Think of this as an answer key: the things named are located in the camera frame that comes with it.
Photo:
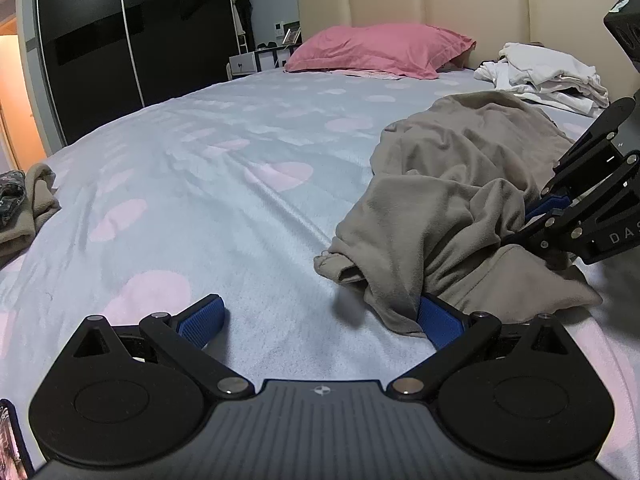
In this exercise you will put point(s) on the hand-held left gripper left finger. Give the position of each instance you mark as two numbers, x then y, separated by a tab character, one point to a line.
202	322

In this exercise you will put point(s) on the bed with polka-dot sheet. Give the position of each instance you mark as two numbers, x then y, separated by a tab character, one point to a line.
225	185

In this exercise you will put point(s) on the dark floral garment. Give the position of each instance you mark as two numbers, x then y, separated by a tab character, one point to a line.
10	197

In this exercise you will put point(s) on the black wardrobe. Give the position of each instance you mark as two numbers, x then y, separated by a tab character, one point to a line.
125	35

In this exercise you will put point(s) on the beige folded garment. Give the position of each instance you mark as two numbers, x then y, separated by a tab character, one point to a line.
40	195

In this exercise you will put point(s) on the pink pillow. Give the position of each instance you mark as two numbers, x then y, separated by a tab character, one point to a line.
370	47

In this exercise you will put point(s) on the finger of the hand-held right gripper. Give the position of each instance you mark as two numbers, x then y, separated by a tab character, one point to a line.
560	235
547	205

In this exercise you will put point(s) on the white nightstand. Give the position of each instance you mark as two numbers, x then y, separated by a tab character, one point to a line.
245	62

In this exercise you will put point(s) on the off-white folded garment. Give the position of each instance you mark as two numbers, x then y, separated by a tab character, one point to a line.
540	60

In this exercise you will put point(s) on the dark-edged patterned object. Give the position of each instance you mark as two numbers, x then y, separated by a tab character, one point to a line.
12	440

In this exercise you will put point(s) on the taupe long-sleeve shirt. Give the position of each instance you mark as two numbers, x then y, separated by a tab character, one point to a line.
450	185

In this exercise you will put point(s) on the white folded garment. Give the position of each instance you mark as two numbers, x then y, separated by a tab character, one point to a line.
510	90

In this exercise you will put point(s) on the small picture frame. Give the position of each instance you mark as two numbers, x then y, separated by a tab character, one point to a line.
291	34

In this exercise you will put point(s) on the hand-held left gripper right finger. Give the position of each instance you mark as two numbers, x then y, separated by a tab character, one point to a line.
442	322

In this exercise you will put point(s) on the pale pink cloth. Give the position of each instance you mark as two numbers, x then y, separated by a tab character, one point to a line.
370	74

